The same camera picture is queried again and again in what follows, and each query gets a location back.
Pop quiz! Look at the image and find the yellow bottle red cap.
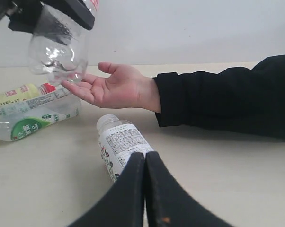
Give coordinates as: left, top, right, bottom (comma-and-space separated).
0, 83, 56, 108

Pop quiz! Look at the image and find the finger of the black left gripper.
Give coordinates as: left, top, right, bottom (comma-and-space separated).
41, 0, 95, 30
7, 0, 71, 46

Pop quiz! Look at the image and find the clear bottle floral label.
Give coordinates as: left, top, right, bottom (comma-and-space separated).
96, 114, 154, 182

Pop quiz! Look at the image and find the clear cola bottle red label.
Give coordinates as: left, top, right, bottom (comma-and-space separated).
28, 0, 99, 86

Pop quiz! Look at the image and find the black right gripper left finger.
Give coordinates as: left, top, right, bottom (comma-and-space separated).
70, 152, 145, 227

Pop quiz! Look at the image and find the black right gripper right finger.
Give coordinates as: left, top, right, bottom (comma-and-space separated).
145, 152, 230, 227

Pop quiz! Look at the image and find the person's open bare hand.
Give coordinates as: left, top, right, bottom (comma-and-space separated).
62, 62, 161, 113

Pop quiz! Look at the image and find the clear bottle green label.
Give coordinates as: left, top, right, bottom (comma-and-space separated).
0, 88, 81, 141

